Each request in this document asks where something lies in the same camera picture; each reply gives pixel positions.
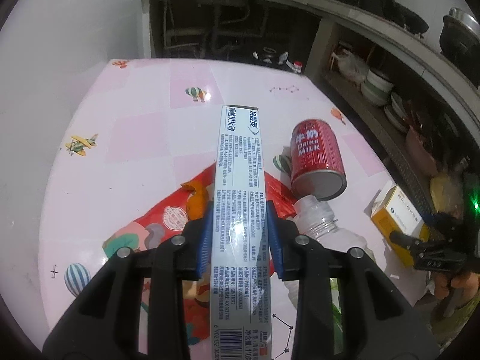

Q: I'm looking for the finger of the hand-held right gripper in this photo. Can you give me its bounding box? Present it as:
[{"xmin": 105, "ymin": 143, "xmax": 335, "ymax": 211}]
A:
[
  {"xmin": 423, "ymin": 212, "xmax": 465, "ymax": 241},
  {"xmin": 390, "ymin": 230, "xmax": 467, "ymax": 271}
]

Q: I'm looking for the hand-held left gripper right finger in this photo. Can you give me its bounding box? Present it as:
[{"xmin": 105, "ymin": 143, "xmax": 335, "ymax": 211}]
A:
[{"xmin": 267, "ymin": 210, "xmax": 439, "ymax": 360}]

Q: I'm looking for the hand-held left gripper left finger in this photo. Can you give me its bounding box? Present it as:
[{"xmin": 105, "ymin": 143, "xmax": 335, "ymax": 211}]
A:
[{"xmin": 43, "ymin": 199, "xmax": 215, "ymax": 360}]

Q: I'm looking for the red snack packet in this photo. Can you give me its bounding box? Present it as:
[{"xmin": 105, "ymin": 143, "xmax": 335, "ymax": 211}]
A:
[{"xmin": 102, "ymin": 165, "xmax": 297, "ymax": 346}]

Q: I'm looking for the yellow white small box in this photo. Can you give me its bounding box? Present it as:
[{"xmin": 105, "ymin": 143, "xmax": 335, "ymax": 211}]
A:
[{"xmin": 370, "ymin": 184, "xmax": 432, "ymax": 267}]

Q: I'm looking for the grey white toothpaste box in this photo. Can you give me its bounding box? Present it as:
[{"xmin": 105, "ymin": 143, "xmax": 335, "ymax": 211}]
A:
[{"xmin": 208, "ymin": 105, "xmax": 272, "ymax": 360}]

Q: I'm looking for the person's right forearm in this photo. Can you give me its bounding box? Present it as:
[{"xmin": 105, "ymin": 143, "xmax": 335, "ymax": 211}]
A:
[{"xmin": 427, "ymin": 289, "xmax": 480, "ymax": 349}]

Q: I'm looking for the person's right hand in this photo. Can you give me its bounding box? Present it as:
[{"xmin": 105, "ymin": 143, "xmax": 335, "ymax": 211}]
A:
[{"xmin": 434, "ymin": 269, "xmax": 475, "ymax": 301}]

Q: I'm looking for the yellow plastic bag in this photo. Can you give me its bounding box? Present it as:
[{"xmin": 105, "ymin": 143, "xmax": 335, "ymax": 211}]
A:
[{"xmin": 429, "ymin": 175, "xmax": 464, "ymax": 215}]

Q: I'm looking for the plastic bottle green label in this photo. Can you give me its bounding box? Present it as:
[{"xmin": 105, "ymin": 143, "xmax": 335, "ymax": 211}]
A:
[{"xmin": 285, "ymin": 194, "xmax": 377, "ymax": 353}]

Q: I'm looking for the pink basin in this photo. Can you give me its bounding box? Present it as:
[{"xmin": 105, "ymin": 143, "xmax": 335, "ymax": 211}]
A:
[{"xmin": 406, "ymin": 120, "xmax": 439, "ymax": 177}]

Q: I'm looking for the red drink can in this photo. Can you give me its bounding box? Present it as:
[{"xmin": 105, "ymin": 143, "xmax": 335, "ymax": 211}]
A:
[{"xmin": 290, "ymin": 119, "xmax": 347, "ymax": 200}]

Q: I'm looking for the stack of plates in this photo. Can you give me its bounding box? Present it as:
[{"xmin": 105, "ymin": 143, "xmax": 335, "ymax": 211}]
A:
[{"xmin": 383, "ymin": 92, "xmax": 413, "ymax": 134}]

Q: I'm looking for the stack of white bowls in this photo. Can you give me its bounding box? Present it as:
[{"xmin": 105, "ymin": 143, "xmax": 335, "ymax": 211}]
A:
[{"xmin": 361, "ymin": 68, "xmax": 394, "ymax": 106}]

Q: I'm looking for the black cooking pot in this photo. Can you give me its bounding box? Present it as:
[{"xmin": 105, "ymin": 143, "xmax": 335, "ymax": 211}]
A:
[{"xmin": 439, "ymin": 7, "xmax": 480, "ymax": 69}]

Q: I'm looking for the white plastic bag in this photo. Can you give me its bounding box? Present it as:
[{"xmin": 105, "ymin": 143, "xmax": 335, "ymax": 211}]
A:
[{"xmin": 332, "ymin": 49, "xmax": 368, "ymax": 83}]

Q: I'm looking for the black wok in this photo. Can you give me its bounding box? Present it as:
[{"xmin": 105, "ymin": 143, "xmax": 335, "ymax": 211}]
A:
[{"xmin": 386, "ymin": 0, "xmax": 430, "ymax": 34}]

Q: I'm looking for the sink drain pipe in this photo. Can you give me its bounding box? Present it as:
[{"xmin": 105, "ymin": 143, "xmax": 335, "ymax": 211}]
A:
[{"xmin": 161, "ymin": 0, "xmax": 252, "ymax": 61}]

